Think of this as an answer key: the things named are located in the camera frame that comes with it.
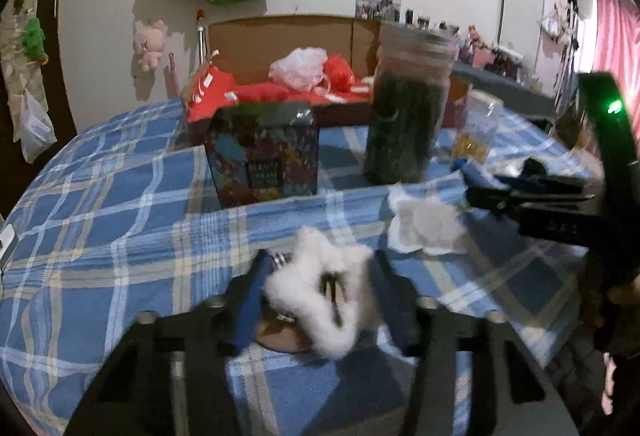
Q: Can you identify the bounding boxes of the pale hanging door organizer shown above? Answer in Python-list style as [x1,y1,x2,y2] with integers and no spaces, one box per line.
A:
[0,0,57,165]

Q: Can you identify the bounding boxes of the red soft cloth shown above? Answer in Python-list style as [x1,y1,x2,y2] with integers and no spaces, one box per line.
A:
[186,65,372,123]

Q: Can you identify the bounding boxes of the cardboard box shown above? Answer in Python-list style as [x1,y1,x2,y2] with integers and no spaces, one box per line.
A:
[181,13,475,148]

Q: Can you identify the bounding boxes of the white grey cotton pad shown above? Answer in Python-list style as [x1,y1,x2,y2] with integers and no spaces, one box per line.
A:
[387,182,472,258]

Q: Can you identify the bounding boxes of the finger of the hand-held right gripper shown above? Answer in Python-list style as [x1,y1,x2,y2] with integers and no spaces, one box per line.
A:
[492,158,598,198]
[465,186,597,222]

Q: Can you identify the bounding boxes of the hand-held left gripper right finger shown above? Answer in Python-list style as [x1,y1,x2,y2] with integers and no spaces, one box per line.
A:
[371,249,582,436]

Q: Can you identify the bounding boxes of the row of cosmetic bottles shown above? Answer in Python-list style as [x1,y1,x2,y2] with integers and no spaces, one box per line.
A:
[404,7,527,78]

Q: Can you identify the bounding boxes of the dark printed box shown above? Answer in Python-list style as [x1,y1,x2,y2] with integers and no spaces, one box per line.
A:
[204,102,322,210]

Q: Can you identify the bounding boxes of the clear plastic bag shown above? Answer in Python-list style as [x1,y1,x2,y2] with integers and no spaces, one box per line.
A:
[19,87,58,165]

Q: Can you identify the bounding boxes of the white mesh bath loofah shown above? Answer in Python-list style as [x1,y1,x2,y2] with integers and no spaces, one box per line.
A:
[269,47,327,93]

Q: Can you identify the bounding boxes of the large glass jar dark contents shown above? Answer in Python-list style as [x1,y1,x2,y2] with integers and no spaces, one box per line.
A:
[362,22,459,185]

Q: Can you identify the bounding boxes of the dark cloth covered table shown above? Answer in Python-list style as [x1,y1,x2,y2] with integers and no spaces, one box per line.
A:
[451,60,567,119]

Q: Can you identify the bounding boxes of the pink plush toy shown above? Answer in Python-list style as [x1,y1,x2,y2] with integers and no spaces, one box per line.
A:
[132,19,168,74]

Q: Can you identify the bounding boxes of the green plush toy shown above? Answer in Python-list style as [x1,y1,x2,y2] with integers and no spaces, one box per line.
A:
[22,17,50,66]

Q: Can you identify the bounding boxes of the thin metal rod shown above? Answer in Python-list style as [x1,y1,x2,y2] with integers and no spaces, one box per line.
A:
[196,7,209,68]

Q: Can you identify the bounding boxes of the white fluffy cotton tuft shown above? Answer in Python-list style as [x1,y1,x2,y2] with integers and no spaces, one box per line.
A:
[264,225,382,360]

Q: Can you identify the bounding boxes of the small clear jar yellow contents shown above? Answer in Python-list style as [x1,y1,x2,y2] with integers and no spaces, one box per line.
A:
[452,88,504,165]

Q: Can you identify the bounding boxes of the white refrigerator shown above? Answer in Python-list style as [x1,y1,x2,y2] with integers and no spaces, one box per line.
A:
[499,0,582,89]

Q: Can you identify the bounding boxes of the pink curtain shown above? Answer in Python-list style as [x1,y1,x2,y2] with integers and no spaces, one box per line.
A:
[576,0,640,129]

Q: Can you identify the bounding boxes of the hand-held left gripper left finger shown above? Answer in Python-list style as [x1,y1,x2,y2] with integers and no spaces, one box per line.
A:
[64,250,272,436]

